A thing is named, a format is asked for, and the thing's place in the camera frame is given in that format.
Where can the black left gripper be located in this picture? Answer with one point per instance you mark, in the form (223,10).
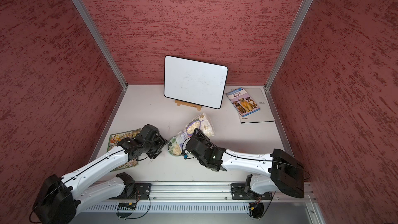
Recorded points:
(161,142)

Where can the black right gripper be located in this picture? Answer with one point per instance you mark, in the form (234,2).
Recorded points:
(200,135)

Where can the green leaf pattern bowl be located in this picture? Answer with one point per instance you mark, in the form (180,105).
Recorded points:
(177,146)

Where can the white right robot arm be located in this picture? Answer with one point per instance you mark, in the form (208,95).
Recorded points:
(276,171)

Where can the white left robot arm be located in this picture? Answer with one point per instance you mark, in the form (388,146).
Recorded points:
(60,199)

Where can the wooden easel stand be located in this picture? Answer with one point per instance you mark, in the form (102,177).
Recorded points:
(180,103)

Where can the colourful comic magazine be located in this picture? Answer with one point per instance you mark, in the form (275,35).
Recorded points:
(119,139)

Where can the dog picture book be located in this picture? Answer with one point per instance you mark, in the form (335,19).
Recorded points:
(243,102)

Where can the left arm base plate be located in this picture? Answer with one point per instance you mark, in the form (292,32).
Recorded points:
(140,191)

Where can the aluminium front rail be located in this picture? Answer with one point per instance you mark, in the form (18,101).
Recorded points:
(198,197)

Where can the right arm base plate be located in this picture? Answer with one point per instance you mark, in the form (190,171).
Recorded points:
(238,193)

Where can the white board black frame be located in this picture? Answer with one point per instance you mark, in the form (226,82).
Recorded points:
(194,82)

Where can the left aluminium corner post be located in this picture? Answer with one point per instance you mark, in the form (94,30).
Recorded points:
(82,10)

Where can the aluminium corner post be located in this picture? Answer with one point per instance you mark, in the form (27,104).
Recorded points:
(298,20)
(82,10)

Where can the right aluminium corner post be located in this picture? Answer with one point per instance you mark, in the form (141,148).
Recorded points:
(298,20)

